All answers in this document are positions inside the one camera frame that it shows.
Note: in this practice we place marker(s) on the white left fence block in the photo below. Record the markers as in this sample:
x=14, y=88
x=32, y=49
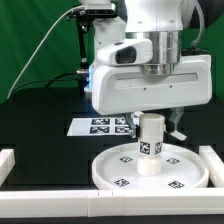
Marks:
x=7, y=162

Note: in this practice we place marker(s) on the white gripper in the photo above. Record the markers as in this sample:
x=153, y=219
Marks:
x=126, y=89

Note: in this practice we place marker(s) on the white front fence bar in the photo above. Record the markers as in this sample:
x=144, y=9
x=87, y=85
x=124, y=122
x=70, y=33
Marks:
x=97, y=203

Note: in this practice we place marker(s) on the white fiducial marker sheet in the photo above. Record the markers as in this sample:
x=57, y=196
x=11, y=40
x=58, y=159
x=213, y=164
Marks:
x=104, y=126

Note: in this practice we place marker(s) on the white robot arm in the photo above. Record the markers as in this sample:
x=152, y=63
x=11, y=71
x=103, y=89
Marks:
x=148, y=70

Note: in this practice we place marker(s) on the white fence block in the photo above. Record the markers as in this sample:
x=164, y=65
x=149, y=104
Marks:
x=7, y=162
x=214, y=164

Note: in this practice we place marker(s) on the white table base foot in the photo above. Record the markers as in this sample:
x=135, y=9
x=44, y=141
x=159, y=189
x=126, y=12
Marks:
x=178, y=135

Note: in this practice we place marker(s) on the black camera on stand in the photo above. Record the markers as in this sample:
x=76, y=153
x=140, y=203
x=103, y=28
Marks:
x=85, y=15

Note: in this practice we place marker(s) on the white round table top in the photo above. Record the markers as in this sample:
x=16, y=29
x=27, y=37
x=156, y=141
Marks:
x=123, y=167

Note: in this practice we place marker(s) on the white right fence block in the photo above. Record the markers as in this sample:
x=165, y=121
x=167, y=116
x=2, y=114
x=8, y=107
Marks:
x=214, y=164

